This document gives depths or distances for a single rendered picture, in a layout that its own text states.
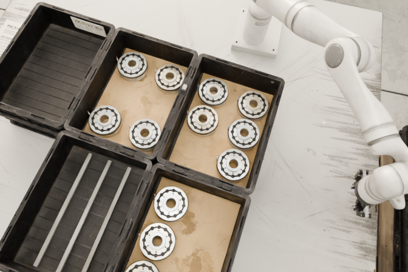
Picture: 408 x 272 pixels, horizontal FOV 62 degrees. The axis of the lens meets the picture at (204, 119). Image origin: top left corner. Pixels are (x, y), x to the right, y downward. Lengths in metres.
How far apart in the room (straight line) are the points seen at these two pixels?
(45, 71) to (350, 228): 1.19
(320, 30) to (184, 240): 0.71
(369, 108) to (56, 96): 0.97
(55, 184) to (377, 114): 0.92
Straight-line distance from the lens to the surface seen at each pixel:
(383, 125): 0.86
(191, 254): 1.07
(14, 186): 1.37
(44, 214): 1.17
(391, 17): 2.83
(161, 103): 1.19
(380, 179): 0.85
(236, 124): 1.13
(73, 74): 1.30
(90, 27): 1.32
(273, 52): 1.44
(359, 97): 0.87
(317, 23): 1.01
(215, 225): 1.08
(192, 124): 1.12
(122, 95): 1.22
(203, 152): 1.12
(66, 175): 1.17
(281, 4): 1.09
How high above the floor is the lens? 1.90
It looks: 68 degrees down
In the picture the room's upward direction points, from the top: 6 degrees clockwise
